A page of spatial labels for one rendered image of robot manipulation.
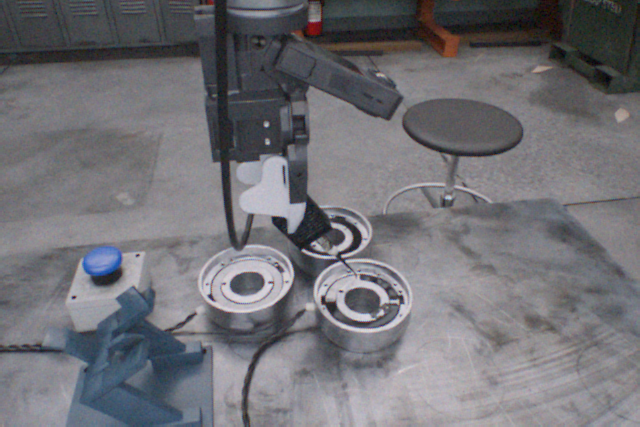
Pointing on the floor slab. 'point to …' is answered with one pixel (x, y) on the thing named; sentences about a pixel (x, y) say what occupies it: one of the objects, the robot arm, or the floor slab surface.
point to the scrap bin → (601, 17)
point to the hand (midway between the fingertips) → (295, 212)
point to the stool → (458, 139)
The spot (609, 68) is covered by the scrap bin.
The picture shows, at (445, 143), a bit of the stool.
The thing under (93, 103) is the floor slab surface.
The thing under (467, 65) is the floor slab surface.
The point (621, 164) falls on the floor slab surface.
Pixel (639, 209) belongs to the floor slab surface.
